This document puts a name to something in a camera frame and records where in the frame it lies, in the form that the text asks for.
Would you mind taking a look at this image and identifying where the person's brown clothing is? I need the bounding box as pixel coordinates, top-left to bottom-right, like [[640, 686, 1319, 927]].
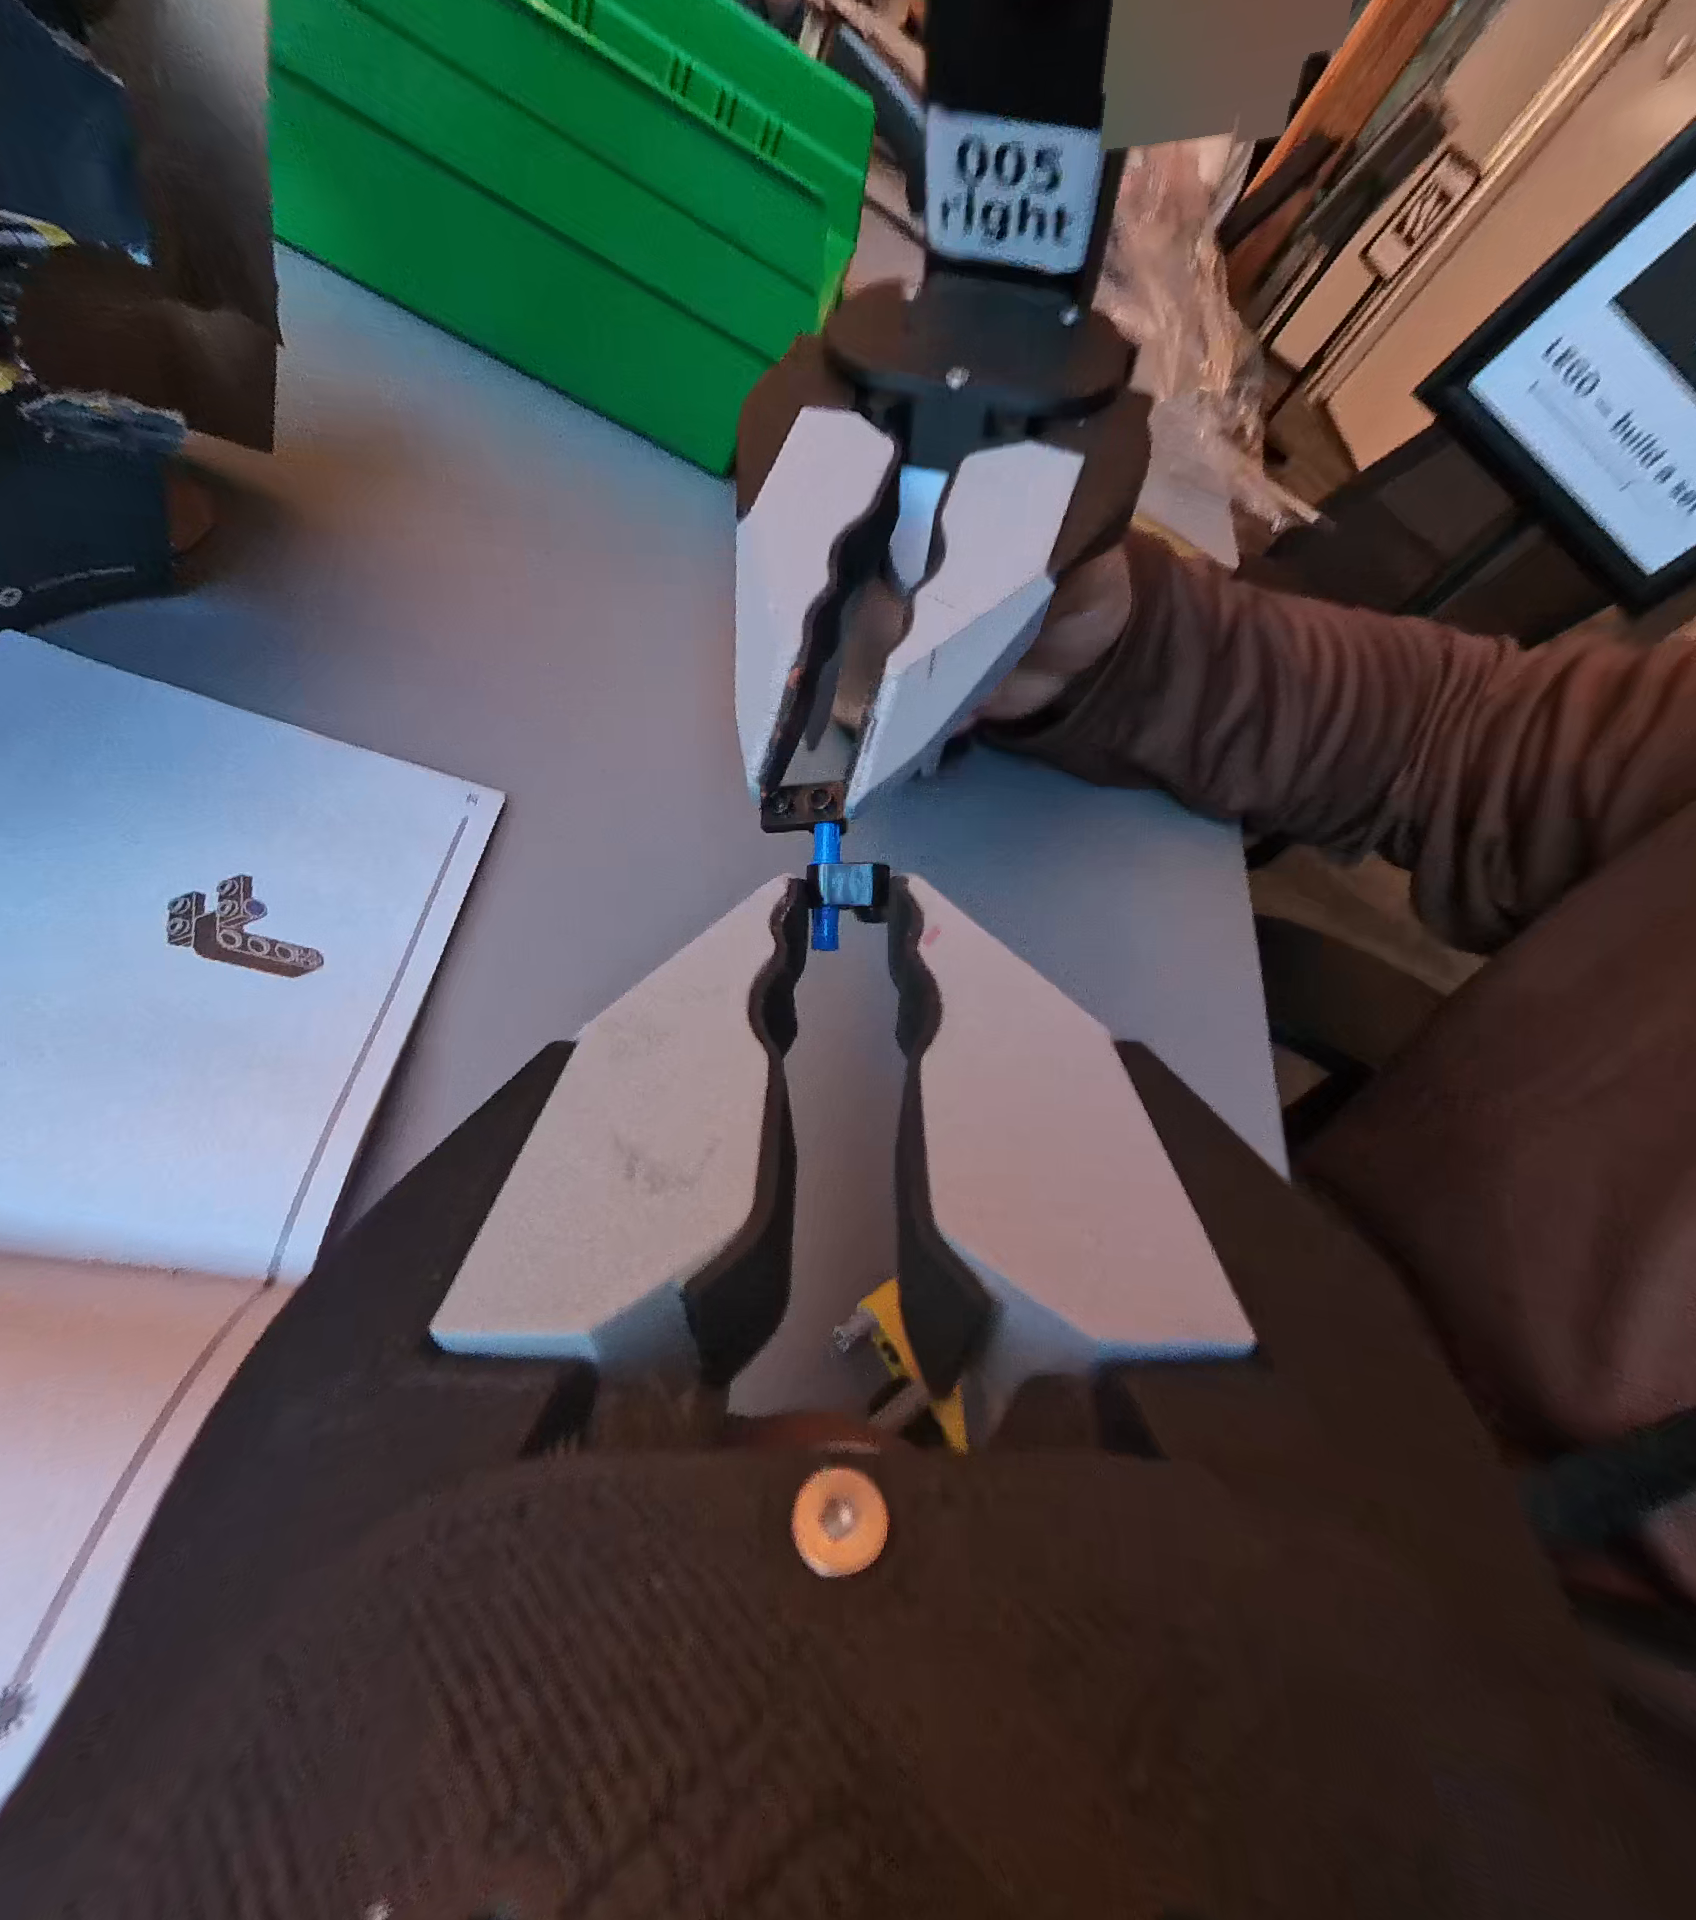
[[1248, 735, 1696, 1773]]

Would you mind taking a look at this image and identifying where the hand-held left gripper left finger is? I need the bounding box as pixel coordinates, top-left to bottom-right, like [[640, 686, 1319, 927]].
[[426, 875, 808, 1387]]

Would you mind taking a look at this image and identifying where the black framed sign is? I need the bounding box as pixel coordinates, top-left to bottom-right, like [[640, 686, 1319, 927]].
[[1410, 14, 1696, 620]]

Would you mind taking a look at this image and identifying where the beige cabinet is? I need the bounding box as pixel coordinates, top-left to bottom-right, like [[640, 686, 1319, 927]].
[[1215, 0, 1696, 454]]

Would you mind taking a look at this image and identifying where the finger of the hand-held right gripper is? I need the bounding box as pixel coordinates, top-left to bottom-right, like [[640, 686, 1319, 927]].
[[842, 442, 1092, 827], [732, 401, 910, 822]]

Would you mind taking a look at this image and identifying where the lego instruction booklet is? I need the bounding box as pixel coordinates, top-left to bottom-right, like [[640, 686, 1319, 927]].
[[0, 629, 507, 1920]]

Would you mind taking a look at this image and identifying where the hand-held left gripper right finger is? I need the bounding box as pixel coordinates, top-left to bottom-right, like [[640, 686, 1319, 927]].
[[882, 875, 1262, 1434]]

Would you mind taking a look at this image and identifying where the yellow lego piece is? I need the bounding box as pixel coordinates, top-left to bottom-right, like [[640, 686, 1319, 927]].
[[836, 1272, 973, 1454]]

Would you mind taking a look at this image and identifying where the green plastic bin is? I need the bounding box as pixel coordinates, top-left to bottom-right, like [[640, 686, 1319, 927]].
[[271, 0, 874, 479]]

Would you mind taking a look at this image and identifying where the clear plastic bag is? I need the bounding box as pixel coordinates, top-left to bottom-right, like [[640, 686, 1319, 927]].
[[1087, 133, 1334, 558]]

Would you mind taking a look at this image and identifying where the person's right hand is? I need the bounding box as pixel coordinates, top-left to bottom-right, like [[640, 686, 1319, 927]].
[[969, 526, 1136, 757]]

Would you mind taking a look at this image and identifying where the dark lego set box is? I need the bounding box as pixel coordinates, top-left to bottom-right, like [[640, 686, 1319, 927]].
[[0, 0, 286, 682]]

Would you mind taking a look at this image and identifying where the black strap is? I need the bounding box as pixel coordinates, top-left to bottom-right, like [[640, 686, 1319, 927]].
[[1526, 1394, 1696, 1567]]

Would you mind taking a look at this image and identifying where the person's right forearm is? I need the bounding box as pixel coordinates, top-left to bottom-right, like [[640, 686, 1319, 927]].
[[1005, 526, 1696, 963]]

